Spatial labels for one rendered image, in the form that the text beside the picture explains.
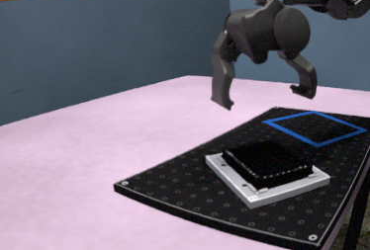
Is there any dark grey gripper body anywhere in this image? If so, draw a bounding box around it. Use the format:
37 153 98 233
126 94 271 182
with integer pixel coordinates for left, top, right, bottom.
224 0 311 64

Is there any blue tape rectangle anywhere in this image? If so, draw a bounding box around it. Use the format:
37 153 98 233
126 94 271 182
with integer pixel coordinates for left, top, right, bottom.
263 111 367 147

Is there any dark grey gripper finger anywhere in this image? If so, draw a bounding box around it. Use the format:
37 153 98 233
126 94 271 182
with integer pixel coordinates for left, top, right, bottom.
275 50 318 100
210 31 242 111

